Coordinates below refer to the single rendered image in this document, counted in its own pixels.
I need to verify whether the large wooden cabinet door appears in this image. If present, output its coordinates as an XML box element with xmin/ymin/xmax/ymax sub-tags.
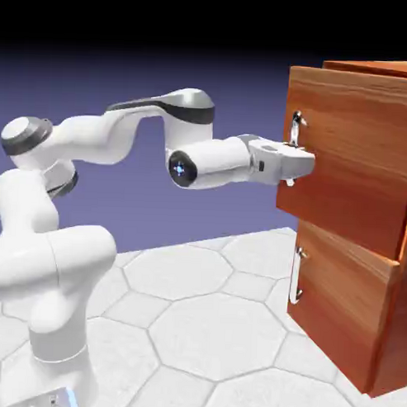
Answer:
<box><xmin>273</xmin><ymin>65</ymin><xmax>407</xmax><ymax>262</ymax></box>

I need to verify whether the curved silver door handle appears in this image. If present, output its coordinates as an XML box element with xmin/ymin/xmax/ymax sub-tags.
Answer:
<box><xmin>283</xmin><ymin>110</ymin><xmax>309</xmax><ymax>149</ymax></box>

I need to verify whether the straight silver door handle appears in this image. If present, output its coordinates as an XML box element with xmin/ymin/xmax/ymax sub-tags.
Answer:
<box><xmin>287</xmin><ymin>245</ymin><xmax>309</xmax><ymax>306</ymax></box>

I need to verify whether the wooden cabinet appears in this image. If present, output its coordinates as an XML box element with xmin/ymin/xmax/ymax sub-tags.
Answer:
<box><xmin>269</xmin><ymin>56</ymin><xmax>407</xmax><ymax>400</ymax></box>

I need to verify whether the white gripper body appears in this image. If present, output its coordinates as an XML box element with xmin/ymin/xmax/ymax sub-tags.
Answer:
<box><xmin>278</xmin><ymin>144</ymin><xmax>316</xmax><ymax>188</ymax></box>

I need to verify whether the small wooden cabinet door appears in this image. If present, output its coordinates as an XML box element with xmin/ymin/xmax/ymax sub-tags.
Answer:
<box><xmin>284</xmin><ymin>220</ymin><xmax>402</xmax><ymax>395</ymax></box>

